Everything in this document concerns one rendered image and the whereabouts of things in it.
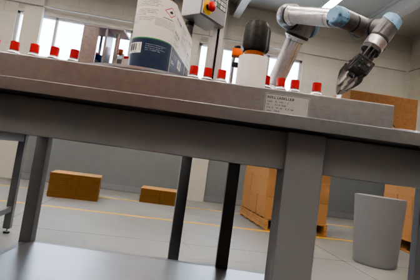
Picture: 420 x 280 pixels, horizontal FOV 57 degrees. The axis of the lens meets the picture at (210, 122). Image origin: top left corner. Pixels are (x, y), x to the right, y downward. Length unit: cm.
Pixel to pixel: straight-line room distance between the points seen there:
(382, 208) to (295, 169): 324
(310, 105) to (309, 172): 12
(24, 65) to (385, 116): 61
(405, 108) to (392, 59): 667
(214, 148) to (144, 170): 629
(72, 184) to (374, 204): 362
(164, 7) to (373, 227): 329
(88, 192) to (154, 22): 466
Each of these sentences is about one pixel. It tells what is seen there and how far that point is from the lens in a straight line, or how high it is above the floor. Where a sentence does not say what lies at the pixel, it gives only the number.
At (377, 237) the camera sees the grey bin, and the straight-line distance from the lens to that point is 387.
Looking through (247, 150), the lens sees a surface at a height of 77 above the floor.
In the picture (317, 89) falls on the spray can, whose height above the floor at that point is 106.
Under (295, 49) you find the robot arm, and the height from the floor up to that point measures 133.
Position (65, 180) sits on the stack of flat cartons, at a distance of 540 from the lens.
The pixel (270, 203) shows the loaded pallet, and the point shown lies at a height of 32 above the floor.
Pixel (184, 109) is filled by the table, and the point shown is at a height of 82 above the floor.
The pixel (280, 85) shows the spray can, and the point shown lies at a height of 105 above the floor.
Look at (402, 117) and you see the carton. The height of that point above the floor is 104.
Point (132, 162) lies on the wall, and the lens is 688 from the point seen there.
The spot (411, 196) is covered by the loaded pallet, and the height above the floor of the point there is 64.
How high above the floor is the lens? 75
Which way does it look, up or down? 5 degrees up
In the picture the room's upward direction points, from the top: 8 degrees clockwise
